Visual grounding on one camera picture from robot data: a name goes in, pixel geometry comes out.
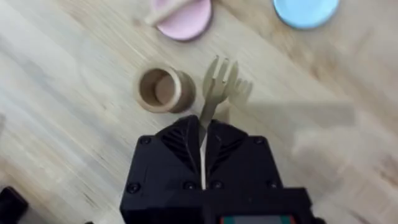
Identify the wooden fork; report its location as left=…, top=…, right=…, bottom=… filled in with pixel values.
left=198, top=55, right=239, bottom=190

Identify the light blue plate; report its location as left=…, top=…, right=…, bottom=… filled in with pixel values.
left=272, top=0, right=340, bottom=30

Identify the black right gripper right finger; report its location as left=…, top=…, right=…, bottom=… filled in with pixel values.
left=205, top=119, right=284, bottom=191

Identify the pink plate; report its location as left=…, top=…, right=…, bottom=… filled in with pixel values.
left=153, top=0, right=213, bottom=42

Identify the wooden spoon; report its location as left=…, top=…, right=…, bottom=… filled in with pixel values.
left=143, top=0, right=194, bottom=27

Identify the wooden cup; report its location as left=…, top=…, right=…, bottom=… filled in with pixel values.
left=136, top=66, right=197, bottom=114

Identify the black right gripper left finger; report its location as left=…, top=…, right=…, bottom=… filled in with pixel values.
left=123, top=114, right=204, bottom=201

